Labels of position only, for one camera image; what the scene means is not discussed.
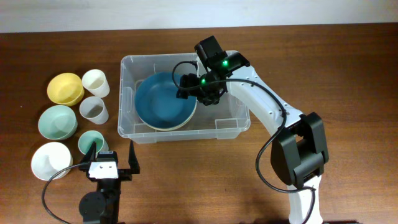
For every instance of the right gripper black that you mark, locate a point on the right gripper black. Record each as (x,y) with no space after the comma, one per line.
(188,84)

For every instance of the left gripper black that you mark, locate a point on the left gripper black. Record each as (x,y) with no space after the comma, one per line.
(126,174)

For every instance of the dark blue large bowl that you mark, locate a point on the dark blue large bowl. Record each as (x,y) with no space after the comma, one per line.
(159,88)

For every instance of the cream large bowl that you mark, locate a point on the cream large bowl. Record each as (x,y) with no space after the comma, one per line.
(166,116)

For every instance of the white small bowl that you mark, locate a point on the white small bowl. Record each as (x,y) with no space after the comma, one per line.
(49,159)

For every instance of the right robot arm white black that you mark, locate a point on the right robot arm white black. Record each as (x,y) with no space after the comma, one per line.
(292,160)

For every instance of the clear plastic storage container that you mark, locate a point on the clear plastic storage container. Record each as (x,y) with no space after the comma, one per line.
(226,120)

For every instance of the mint green cup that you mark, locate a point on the mint green cup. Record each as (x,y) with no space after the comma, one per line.
(86,139)

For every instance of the grey cup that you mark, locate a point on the grey cup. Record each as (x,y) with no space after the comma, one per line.
(93,109)

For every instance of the mint green small bowl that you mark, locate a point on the mint green small bowl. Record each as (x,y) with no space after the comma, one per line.
(57,123)

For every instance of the cream white cup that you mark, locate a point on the cream white cup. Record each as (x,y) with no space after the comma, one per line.
(96,83)

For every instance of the yellow small bowl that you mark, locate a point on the yellow small bowl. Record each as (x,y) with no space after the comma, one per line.
(66,89)

